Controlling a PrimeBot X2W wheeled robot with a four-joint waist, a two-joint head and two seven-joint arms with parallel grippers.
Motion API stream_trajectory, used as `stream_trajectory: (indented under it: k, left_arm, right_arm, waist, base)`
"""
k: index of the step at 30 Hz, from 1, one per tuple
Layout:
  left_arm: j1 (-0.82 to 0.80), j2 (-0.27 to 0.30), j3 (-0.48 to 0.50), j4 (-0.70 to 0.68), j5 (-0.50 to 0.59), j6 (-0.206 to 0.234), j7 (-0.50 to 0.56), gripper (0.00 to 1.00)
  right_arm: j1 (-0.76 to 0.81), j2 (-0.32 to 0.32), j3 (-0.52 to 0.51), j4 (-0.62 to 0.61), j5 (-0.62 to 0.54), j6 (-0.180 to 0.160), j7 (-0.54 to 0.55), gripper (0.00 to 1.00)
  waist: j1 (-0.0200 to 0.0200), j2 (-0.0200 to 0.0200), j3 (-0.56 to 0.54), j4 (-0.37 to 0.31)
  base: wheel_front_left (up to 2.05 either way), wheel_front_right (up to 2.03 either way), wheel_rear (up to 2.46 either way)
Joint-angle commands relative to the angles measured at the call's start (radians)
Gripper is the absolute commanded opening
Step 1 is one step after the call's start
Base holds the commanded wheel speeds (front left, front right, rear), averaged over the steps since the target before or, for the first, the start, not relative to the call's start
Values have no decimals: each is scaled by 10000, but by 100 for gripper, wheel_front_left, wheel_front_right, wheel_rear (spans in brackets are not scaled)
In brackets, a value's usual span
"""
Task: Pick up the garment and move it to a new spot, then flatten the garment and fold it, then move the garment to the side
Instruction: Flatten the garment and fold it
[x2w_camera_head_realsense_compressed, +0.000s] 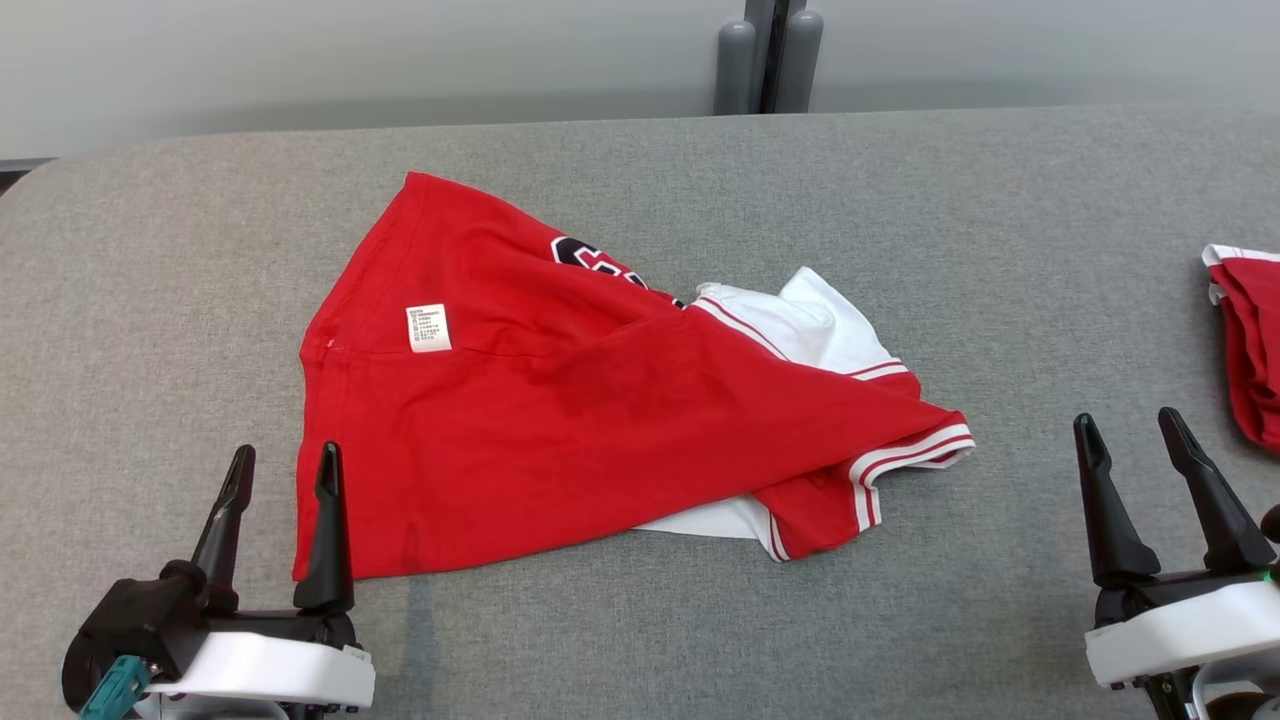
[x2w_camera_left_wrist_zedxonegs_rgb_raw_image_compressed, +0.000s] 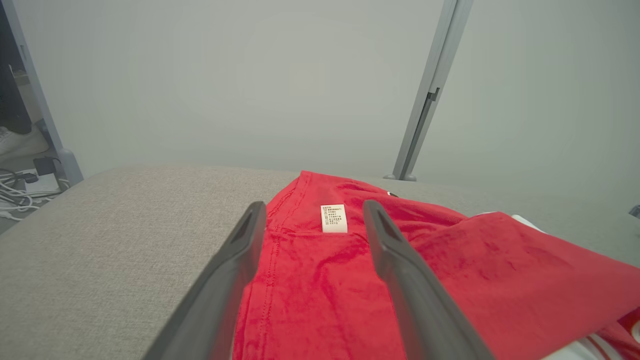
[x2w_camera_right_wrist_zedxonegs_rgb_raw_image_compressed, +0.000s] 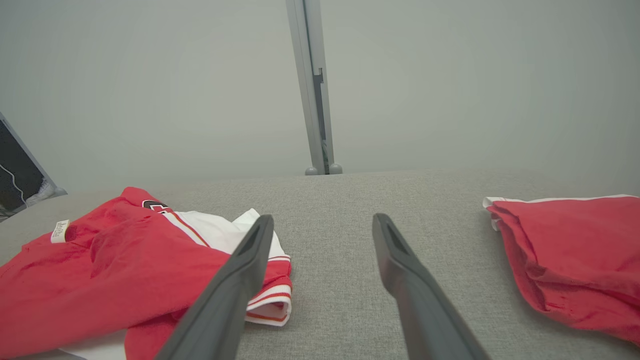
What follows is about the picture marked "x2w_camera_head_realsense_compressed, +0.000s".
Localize red t-shirt with striped cuffs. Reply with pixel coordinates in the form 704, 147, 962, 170
292, 170, 976, 583

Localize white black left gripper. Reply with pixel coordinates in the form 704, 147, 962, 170
135, 441, 377, 720

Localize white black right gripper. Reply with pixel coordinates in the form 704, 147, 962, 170
1073, 407, 1280, 720

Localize teal plug left camera cable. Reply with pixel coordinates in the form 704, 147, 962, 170
80, 655, 153, 720

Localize grey fabric sofa seat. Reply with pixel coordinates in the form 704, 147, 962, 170
0, 105, 1280, 720

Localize red shorts with white trim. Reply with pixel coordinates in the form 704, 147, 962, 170
1202, 243, 1280, 456

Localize grey metal partition post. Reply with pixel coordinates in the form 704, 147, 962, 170
712, 0, 826, 116

